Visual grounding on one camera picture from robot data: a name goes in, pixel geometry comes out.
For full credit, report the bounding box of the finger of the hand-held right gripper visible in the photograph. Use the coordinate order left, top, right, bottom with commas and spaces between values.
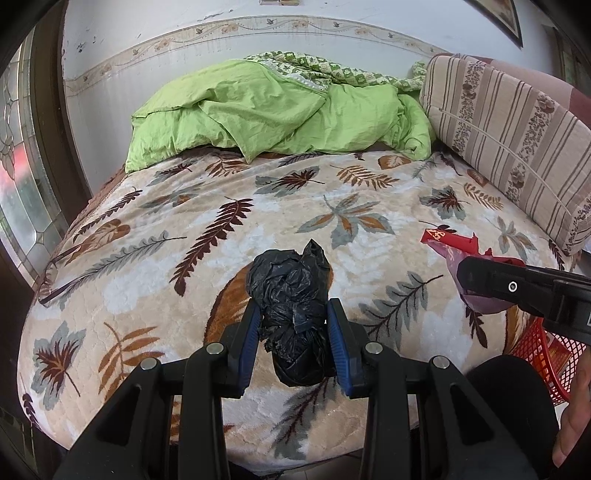
456, 256, 556, 320

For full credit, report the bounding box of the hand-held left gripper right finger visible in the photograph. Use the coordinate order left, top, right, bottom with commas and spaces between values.
325, 298, 539, 480

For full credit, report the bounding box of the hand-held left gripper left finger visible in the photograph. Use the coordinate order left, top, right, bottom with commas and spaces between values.
54, 300, 263, 480

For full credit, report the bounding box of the red mesh basket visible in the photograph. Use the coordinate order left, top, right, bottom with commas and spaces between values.
510, 316, 591, 407

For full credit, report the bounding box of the pink and red wrapper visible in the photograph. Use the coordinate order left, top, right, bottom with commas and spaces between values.
420, 228, 527, 315

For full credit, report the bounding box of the black plastic bag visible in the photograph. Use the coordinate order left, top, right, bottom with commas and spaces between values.
246, 239, 340, 387

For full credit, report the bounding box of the person's right hand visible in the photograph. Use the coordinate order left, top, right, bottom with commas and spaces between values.
551, 348, 591, 469

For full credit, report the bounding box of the leaf print blanket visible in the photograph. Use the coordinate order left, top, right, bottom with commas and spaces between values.
18, 148, 583, 467

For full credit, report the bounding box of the striped floral pillow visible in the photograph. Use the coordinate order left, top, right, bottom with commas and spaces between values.
418, 53, 591, 257

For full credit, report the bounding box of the pink cushion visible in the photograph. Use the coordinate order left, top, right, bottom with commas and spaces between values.
462, 54, 591, 116

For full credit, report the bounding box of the green duvet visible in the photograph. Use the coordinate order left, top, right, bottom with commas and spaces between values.
124, 50, 435, 174

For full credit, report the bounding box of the stained glass window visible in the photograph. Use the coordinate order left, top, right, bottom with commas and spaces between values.
0, 41, 70, 273

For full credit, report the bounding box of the framed wall picture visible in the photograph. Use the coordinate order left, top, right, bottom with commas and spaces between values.
464, 0, 525, 49

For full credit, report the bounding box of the brown wooden window frame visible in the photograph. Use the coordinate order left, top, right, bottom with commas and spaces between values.
28, 0, 95, 208

